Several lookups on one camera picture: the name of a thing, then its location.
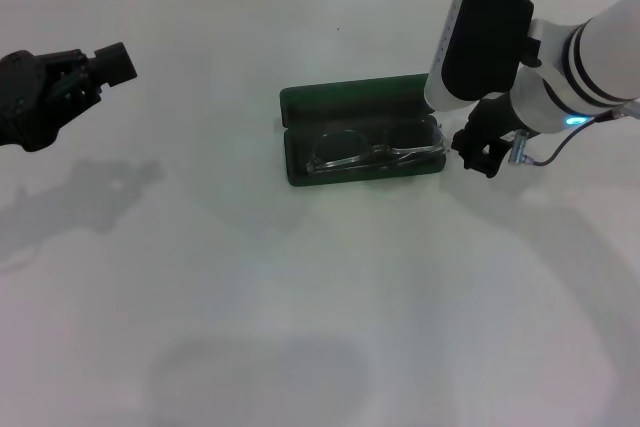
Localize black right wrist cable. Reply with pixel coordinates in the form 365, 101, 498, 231
506, 100, 640, 169

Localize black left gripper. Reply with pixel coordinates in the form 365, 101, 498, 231
0, 41, 139, 154

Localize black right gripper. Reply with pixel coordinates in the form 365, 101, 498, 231
450, 95, 527, 181

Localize clear plastic glasses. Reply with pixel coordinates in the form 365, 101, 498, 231
305, 118, 448, 176

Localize green glasses case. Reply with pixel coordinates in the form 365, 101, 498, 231
278, 72, 447, 190

